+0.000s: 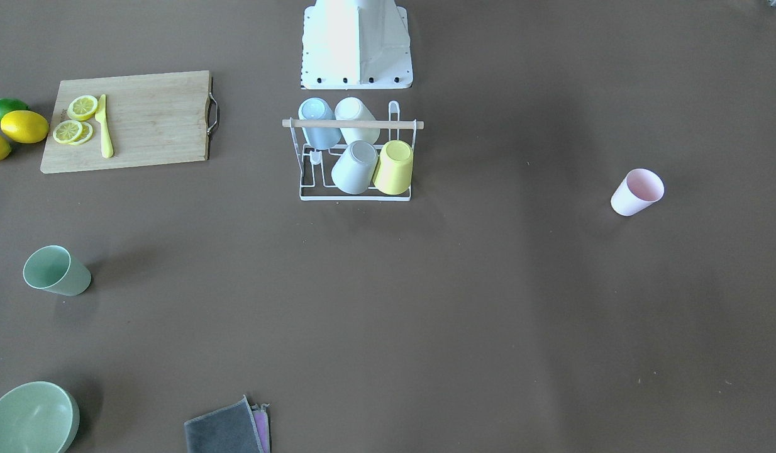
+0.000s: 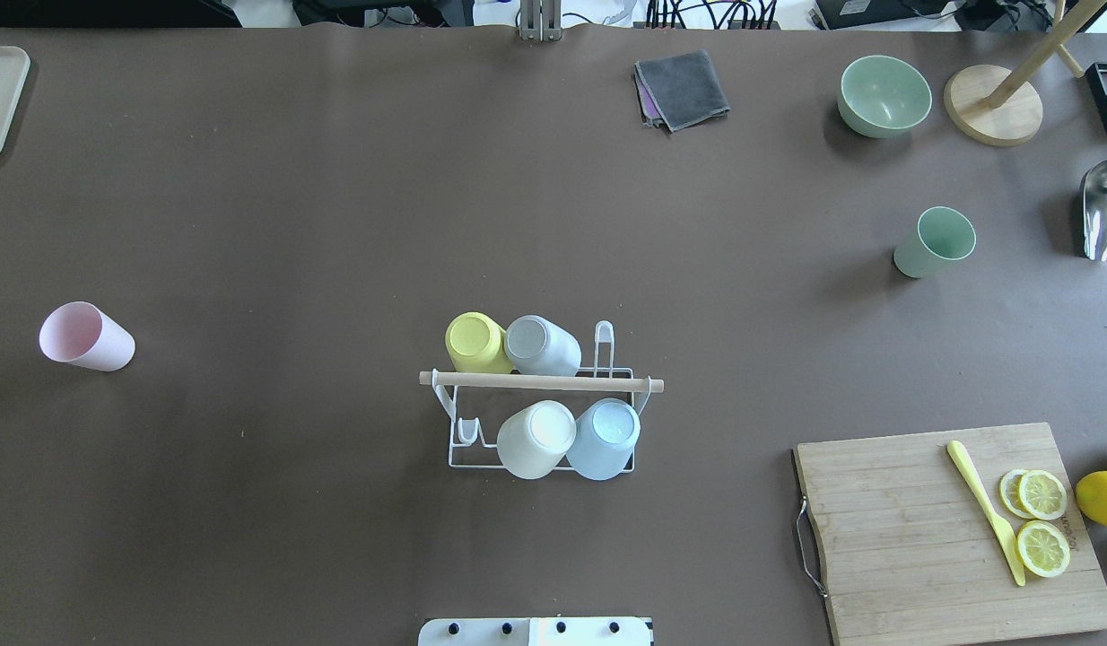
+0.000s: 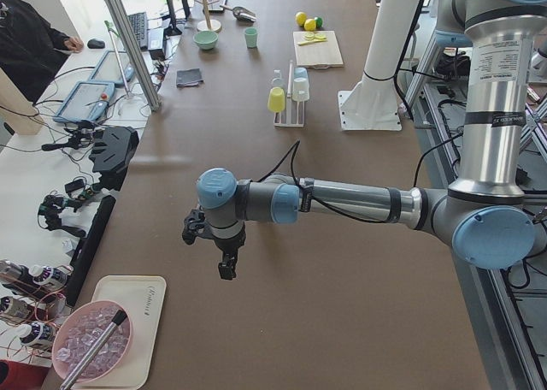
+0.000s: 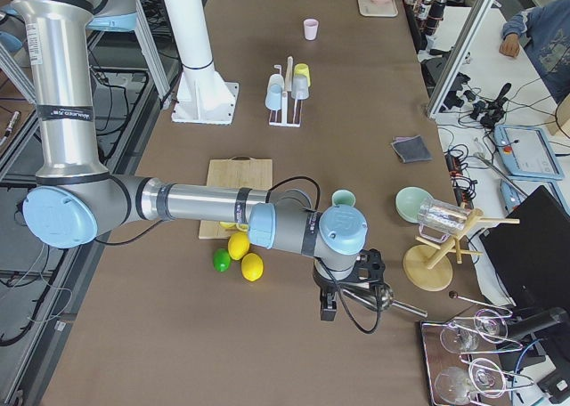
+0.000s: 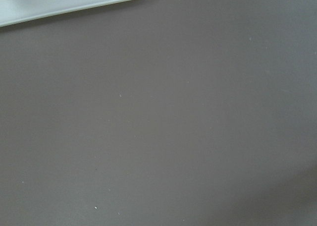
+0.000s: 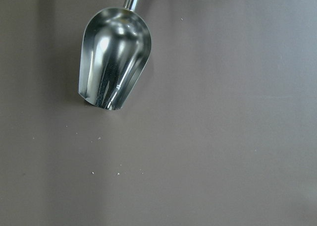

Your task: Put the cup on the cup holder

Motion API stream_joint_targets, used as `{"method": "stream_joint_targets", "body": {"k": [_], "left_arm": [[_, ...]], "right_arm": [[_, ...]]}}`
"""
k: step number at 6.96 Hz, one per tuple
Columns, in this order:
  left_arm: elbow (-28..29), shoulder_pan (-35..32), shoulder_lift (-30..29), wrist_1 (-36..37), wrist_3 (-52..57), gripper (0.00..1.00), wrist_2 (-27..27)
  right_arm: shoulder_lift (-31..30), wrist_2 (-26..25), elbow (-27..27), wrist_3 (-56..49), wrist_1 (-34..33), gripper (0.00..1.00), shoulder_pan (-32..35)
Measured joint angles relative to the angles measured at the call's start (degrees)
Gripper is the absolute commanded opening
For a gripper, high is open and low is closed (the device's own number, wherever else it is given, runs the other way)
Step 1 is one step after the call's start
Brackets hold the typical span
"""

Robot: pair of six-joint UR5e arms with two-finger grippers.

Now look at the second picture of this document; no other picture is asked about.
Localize yellow plastic cup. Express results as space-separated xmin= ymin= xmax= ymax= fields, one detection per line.
xmin=444 ymin=311 xmax=514 ymax=373

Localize whole yellow lemon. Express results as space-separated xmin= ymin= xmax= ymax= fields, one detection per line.
xmin=1074 ymin=470 xmax=1107 ymax=527

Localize white plastic cup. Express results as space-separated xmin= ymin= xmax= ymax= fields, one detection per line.
xmin=496 ymin=400 xmax=577 ymax=481

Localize grey folded cloth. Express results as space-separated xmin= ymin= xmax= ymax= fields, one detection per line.
xmin=632 ymin=49 xmax=730 ymax=132

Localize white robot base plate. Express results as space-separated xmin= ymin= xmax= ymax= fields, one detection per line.
xmin=417 ymin=615 xmax=655 ymax=645

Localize grey plastic cup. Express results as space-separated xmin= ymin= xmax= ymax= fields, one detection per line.
xmin=505 ymin=315 xmax=581 ymax=377

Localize white wire cup rack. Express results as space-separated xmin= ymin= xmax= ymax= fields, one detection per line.
xmin=420 ymin=320 xmax=664 ymax=475

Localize wooden cutting board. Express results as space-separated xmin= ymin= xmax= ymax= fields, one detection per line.
xmin=795 ymin=423 xmax=1107 ymax=645

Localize metal scoop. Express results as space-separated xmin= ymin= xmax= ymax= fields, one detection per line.
xmin=1080 ymin=108 xmax=1107 ymax=263

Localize wooden mug tree stand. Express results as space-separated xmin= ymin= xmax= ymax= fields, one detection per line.
xmin=943 ymin=1 xmax=1107 ymax=147

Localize yellow plastic knife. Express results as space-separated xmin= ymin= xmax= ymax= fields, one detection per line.
xmin=946 ymin=439 xmax=1026 ymax=586

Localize pink plastic cup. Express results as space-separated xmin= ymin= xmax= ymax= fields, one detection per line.
xmin=39 ymin=301 xmax=135 ymax=372

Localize green plastic cup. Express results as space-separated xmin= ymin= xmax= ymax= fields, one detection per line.
xmin=893 ymin=207 xmax=977 ymax=279

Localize green bowl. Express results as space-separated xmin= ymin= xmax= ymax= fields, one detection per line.
xmin=837 ymin=55 xmax=932 ymax=138

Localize light blue plastic cup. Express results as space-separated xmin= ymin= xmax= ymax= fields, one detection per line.
xmin=566 ymin=397 xmax=641 ymax=481

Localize lemon slice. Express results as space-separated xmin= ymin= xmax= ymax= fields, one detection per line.
xmin=1016 ymin=470 xmax=1068 ymax=522
xmin=1015 ymin=519 xmax=1070 ymax=579

